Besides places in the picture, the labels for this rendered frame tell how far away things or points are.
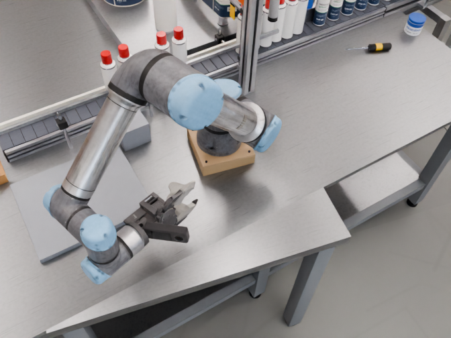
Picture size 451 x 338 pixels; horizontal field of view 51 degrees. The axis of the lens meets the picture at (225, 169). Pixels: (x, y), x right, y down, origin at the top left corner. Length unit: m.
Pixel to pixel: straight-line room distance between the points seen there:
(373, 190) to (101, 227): 1.57
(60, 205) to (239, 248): 0.54
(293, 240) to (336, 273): 0.94
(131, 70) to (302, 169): 0.75
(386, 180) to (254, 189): 1.05
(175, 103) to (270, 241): 0.62
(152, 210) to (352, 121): 0.85
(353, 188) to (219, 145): 1.02
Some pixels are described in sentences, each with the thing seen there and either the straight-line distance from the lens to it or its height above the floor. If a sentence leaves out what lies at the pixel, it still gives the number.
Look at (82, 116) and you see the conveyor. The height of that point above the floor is 0.88.
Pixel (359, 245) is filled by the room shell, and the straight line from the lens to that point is 2.47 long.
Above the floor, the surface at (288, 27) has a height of 0.94.
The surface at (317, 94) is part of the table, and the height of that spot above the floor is 0.83.
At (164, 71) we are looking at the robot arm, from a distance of 1.01.
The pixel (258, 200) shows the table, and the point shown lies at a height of 0.83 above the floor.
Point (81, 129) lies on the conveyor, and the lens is 1.70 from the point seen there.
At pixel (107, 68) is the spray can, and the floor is 1.04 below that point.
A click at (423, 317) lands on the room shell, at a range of 2.41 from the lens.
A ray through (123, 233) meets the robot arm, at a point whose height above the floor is 1.03.
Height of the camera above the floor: 2.09
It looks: 53 degrees down
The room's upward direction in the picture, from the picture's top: 3 degrees clockwise
